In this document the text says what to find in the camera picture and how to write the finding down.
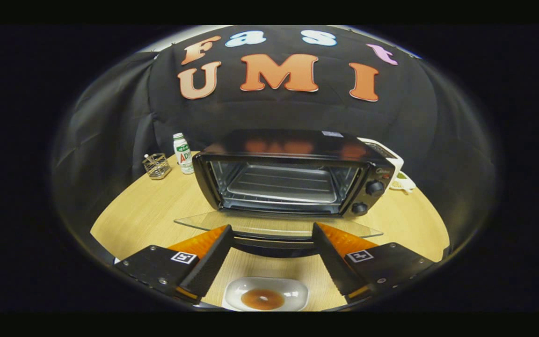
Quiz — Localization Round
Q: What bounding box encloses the sugared ring donut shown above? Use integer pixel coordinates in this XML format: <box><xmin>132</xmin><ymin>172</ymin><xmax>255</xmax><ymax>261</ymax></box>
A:
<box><xmin>241</xmin><ymin>289</ymin><xmax>285</xmax><ymax>310</ymax></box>

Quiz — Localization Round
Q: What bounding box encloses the black toaster oven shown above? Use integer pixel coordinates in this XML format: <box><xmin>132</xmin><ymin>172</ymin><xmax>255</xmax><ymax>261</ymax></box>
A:
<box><xmin>175</xmin><ymin>129</ymin><xmax>396</xmax><ymax>258</ymax></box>

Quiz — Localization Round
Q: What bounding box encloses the white oval plate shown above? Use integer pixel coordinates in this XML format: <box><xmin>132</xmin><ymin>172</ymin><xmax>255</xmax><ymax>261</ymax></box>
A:
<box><xmin>222</xmin><ymin>277</ymin><xmax>309</xmax><ymax>312</ymax></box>

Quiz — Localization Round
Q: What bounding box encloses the white pop-up toaster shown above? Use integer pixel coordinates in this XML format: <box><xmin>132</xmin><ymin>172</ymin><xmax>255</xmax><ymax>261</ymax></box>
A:
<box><xmin>357</xmin><ymin>137</ymin><xmax>416</xmax><ymax>193</ymax></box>

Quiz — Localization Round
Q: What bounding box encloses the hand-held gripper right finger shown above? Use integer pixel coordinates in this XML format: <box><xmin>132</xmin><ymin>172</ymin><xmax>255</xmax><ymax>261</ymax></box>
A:
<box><xmin>313</xmin><ymin>222</ymin><xmax>437</xmax><ymax>304</ymax></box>

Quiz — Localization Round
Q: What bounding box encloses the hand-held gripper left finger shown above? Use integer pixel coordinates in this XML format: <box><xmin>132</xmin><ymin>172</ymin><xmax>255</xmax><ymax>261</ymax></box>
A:
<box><xmin>115</xmin><ymin>224</ymin><xmax>234</xmax><ymax>305</ymax></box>

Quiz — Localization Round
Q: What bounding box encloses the white green label bottle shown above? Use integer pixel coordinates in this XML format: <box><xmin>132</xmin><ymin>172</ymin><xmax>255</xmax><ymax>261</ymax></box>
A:
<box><xmin>173</xmin><ymin>133</ymin><xmax>195</xmax><ymax>175</ymax></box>

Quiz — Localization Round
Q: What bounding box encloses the wire mesh holder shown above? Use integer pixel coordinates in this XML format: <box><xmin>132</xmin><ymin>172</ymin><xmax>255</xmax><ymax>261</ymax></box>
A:
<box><xmin>142</xmin><ymin>153</ymin><xmax>172</xmax><ymax>180</ymax></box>

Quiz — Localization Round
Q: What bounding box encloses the black backdrop cloth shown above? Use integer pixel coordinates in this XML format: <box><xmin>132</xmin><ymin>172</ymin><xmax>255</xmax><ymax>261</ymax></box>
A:
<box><xmin>52</xmin><ymin>25</ymin><xmax>497</xmax><ymax>263</ymax></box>

